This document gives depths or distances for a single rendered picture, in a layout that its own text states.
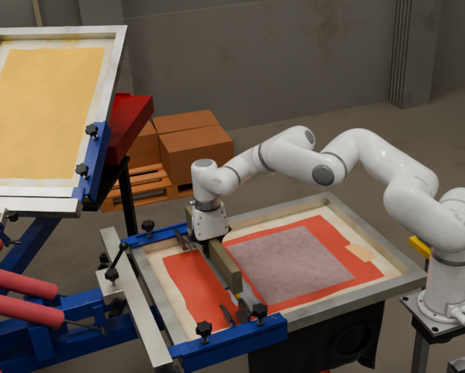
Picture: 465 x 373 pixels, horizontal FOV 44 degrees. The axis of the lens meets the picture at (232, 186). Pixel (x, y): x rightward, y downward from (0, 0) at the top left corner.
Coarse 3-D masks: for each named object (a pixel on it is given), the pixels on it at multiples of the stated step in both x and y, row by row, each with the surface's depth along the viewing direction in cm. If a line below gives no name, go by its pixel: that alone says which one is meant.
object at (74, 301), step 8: (96, 288) 169; (72, 296) 167; (80, 296) 166; (88, 296) 166; (96, 296) 166; (64, 304) 164; (72, 304) 163; (80, 304) 163; (88, 304) 164; (96, 304) 165; (104, 304) 166; (64, 312) 162; (72, 312) 163; (80, 312) 164; (88, 312) 165; (72, 320) 164
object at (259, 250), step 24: (240, 240) 202; (264, 240) 202; (288, 240) 201; (312, 240) 200; (336, 240) 199; (168, 264) 192; (192, 264) 191; (240, 264) 190; (264, 264) 189; (192, 288) 181
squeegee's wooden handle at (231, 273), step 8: (192, 208) 188; (208, 240) 171; (216, 240) 171; (216, 248) 167; (216, 256) 166; (224, 256) 163; (216, 264) 169; (224, 264) 161; (232, 264) 159; (224, 272) 162; (232, 272) 156; (240, 272) 157; (232, 280) 157; (240, 280) 158; (232, 288) 158; (240, 288) 159
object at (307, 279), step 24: (288, 264) 189; (312, 264) 188; (336, 264) 187; (360, 264) 187; (216, 288) 180; (264, 288) 179; (288, 288) 178; (312, 288) 178; (336, 288) 177; (192, 312) 171; (216, 312) 170
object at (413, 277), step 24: (240, 216) 210; (264, 216) 211; (168, 240) 199; (384, 240) 192; (144, 264) 187; (408, 264) 180; (384, 288) 170; (408, 288) 173; (168, 312) 166; (288, 312) 163; (312, 312) 163; (336, 312) 166; (168, 336) 161
